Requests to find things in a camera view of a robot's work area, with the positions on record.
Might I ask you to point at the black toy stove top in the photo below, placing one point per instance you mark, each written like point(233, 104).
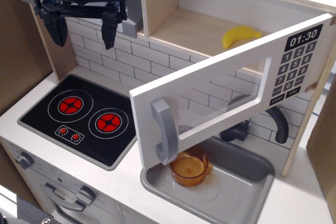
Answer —
point(86, 119)

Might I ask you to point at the white toy microwave door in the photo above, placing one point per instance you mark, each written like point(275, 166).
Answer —
point(184, 108)

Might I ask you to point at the wooden toy kitchen cabinet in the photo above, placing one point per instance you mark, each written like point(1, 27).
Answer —
point(196, 27)

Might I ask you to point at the orange transparent plastic pot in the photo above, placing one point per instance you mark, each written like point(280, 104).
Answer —
point(191, 166)

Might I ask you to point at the grey oven knob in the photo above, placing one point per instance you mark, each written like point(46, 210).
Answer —
point(24, 160)

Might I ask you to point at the grey toy sink basin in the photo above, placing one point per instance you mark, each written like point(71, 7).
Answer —
point(234, 192)

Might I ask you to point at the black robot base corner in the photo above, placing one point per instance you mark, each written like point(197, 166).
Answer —
point(18, 210)

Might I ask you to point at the yellow toy banana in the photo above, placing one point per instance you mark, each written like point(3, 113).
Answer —
point(239, 33)

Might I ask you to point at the grey toy oven door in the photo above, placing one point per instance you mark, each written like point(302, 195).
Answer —
point(82, 206)

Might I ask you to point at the dark grey toy faucet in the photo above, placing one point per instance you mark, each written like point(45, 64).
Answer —
point(270, 125)

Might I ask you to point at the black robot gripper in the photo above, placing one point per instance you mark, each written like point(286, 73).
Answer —
point(52, 12)

